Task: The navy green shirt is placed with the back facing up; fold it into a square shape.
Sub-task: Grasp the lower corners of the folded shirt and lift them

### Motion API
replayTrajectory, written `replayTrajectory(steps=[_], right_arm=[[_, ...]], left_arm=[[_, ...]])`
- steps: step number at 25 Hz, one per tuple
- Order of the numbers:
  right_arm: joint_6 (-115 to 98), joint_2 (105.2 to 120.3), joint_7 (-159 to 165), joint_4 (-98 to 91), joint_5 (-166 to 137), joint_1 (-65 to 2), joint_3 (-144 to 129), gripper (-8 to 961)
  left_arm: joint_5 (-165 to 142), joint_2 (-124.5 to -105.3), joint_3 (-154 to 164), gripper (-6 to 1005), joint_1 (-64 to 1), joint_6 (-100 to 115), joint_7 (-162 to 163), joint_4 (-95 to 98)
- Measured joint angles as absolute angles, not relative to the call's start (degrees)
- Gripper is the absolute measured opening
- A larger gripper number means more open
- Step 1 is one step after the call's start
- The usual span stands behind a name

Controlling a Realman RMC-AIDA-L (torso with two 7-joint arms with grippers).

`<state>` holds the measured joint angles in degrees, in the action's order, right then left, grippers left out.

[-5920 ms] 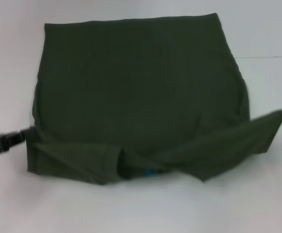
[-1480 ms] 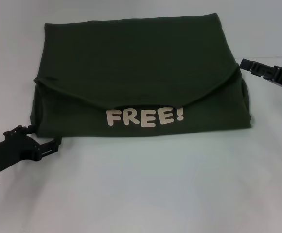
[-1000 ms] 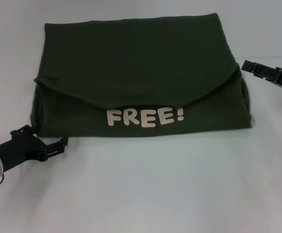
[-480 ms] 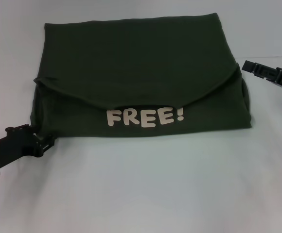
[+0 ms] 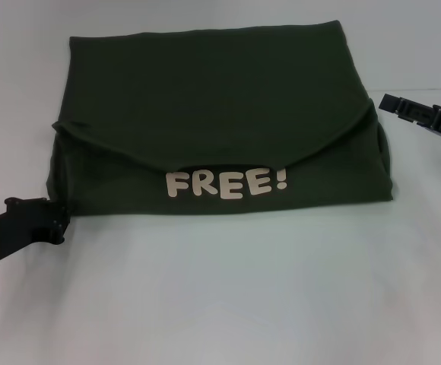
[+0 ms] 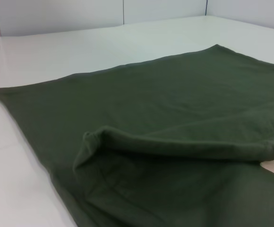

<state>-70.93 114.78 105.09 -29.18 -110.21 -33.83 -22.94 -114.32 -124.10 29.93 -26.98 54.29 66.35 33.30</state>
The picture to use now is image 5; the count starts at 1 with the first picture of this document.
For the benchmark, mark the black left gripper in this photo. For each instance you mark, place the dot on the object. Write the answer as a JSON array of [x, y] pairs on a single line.
[[19, 224]]

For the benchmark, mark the dark green t-shirt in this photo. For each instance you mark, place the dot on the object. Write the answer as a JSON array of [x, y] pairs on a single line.
[[205, 95]]

